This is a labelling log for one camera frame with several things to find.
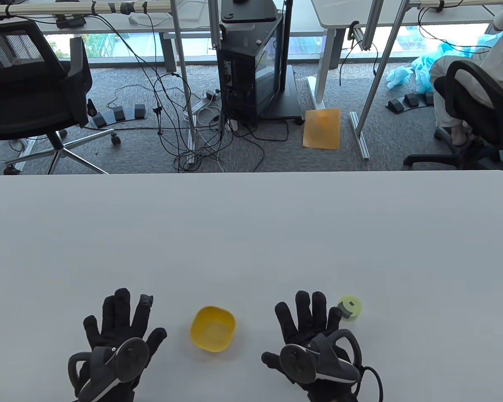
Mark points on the person's right hand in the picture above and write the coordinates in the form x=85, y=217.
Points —
x=306, y=326

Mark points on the person's left hand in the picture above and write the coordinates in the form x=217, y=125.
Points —
x=117, y=324

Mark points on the small yellow dish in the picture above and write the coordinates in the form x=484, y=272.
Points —
x=213, y=331

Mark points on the black left hand controller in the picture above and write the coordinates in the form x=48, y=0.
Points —
x=129, y=360

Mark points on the black hand controller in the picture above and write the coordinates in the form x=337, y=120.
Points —
x=129, y=360
x=296, y=364

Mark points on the black right hand controller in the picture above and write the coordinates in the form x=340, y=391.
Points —
x=296, y=364

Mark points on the yellow sheet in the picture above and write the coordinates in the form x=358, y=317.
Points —
x=322, y=130

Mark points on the black foot pedal set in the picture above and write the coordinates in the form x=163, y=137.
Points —
x=117, y=114
x=410, y=100

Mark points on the black computer tower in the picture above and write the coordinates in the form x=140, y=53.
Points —
x=239, y=75
x=291, y=96

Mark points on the white power strip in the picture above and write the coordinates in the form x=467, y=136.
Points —
x=203, y=104

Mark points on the black mesh office chair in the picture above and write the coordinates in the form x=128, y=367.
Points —
x=25, y=96

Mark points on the small light blue bag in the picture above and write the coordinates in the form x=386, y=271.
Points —
x=400, y=76

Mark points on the large blue plastic bag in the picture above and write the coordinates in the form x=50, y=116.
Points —
x=423, y=69

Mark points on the white desk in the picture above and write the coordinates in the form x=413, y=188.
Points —
x=339, y=16
x=109, y=26

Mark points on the black power adapter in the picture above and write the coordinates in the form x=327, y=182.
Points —
x=71, y=21

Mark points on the beige padded bar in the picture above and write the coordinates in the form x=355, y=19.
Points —
x=444, y=2
x=46, y=8

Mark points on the aluminium frame post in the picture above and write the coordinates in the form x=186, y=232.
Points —
x=214, y=25
x=183, y=75
x=381, y=63

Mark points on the short aluminium post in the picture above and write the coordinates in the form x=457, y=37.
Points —
x=371, y=25

